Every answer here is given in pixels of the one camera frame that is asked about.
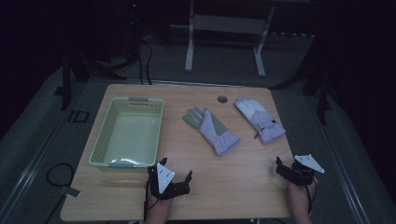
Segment purple glove with grey palm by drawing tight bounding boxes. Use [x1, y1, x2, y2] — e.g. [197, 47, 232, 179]
[182, 106, 241, 157]

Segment black hanging cables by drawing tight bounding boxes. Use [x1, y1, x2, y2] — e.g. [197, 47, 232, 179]
[137, 39, 154, 86]

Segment dark device with red light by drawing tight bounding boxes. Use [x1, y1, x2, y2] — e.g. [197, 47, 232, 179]
[127, 0, 142, 27]

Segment black floor cable loop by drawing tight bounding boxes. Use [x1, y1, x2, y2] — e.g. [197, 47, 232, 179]
[45, 161, 76, 189]

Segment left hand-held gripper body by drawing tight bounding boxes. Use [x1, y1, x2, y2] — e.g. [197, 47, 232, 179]
[148, 162, 191, 201]

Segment grey tape piece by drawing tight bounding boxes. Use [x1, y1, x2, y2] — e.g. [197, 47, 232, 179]
[65, 186, 82, 199]

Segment white metal stand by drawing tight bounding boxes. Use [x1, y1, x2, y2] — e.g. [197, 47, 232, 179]
[169, 0, 277, 78]

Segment pale green plastic basket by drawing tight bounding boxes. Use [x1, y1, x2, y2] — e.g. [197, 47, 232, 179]
[88, 96, 165, 170]

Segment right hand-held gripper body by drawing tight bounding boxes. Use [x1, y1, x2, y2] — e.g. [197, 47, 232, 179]
[276, 154, 326, 188]

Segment person's left hand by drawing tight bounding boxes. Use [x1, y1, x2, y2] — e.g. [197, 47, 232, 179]
[145, 189, 174, 219]

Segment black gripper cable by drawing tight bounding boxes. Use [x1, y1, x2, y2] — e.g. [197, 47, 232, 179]
[143, 180, 161, 222]
[305, 178, 318, 217]

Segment person's right hand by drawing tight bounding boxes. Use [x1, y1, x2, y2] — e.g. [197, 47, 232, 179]
[287, 179, 318, 213]

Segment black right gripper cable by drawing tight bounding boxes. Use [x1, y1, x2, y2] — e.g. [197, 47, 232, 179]
[305, 178, 318, 217]

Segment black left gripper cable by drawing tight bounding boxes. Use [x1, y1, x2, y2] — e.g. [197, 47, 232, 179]
[143, 180, 161, 222]

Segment black tripod stand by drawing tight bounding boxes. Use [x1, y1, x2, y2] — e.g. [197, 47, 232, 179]
[270, 31, 335, 126]
[53, 46, 139, 112]

